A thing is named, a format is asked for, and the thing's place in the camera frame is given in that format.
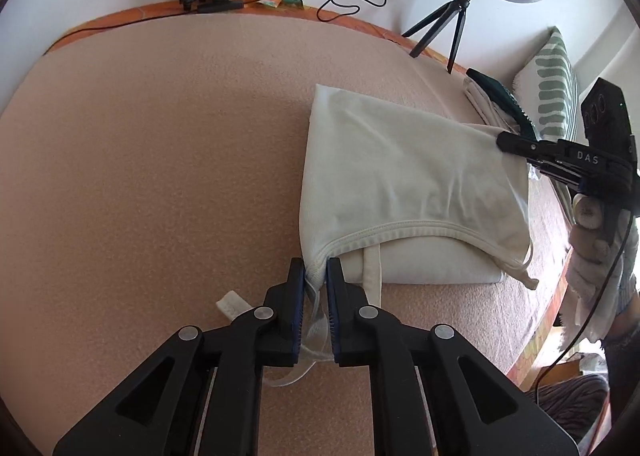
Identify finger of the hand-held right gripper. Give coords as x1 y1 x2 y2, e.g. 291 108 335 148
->
525 159 588 187
496 131 563 159

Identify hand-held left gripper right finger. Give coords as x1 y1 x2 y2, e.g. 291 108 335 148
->
326 257 581 456

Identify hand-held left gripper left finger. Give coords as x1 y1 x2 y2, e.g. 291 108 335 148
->
52 257 307 456

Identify white tank top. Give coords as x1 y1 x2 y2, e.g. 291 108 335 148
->
217 84 540 389

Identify person's right forearm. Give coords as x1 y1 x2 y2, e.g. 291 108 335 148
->
600 276 640 367

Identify white folded clothes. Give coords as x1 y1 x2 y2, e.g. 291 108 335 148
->
462 76 516 129

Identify person's right hand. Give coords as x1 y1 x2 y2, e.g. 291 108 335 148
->
565 226 640 342

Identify teal patterned folded cloth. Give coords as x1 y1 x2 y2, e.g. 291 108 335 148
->
466 68 541 142

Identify green patterned pillow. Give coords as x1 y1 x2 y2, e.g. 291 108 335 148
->
514 26 583 217

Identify beige blanket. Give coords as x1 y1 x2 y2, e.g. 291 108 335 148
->
0 11 573 456

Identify dark striped fabric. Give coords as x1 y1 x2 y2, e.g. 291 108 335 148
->
535 371 611 447

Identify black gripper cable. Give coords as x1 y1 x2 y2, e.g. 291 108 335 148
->
535 216 633 392

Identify black ring light cable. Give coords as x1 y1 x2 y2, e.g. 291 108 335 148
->
42 0 466 54

